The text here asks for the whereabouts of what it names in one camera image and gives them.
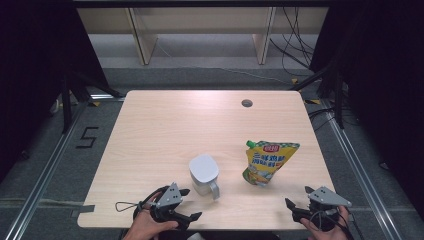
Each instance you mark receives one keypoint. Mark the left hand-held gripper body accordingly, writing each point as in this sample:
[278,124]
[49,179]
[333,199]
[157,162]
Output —
[168,197]

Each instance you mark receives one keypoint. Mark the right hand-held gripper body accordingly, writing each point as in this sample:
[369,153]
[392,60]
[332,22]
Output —
[328,197]

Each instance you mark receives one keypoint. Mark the yellow seasoning pouch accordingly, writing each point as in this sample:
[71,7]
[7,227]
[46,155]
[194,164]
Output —
[266,160]

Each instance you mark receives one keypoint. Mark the person's right hand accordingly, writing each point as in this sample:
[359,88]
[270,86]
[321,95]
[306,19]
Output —
[333,235]

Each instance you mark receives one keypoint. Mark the person's left hand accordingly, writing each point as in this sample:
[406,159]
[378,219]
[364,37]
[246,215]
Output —
[143,226]

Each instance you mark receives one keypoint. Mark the grey tape strip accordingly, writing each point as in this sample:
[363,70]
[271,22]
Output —
[85,209]

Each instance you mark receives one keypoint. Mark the black metal stand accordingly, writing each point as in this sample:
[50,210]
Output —
[339,100]
[66,103]

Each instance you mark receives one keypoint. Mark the black tape floor mark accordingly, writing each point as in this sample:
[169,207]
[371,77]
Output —
[87,137]

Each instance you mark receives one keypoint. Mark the black curtain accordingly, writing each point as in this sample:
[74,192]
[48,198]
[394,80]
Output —
[383,83]
[30,66]

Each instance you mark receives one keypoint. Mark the beige wooden shelf unit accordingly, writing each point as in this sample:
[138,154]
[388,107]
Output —
[146,40]

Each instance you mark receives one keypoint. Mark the metal floor rail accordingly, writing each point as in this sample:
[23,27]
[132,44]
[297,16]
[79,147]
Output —
[360,173]
[50,170]

